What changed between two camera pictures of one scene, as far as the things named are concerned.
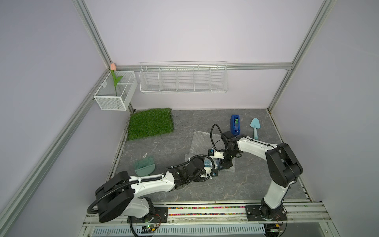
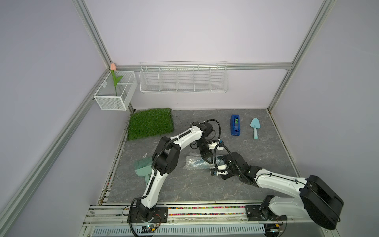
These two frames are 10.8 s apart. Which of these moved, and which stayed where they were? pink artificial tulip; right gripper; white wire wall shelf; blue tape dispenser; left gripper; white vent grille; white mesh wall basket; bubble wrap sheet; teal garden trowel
Moved: bubble wrap sheet; left gripper; right gripper
Stayed: blue tape dispenser; white mesh wall basket; white vent grille; teal garden trowel; white wire wall shelf; pink artificial tulip
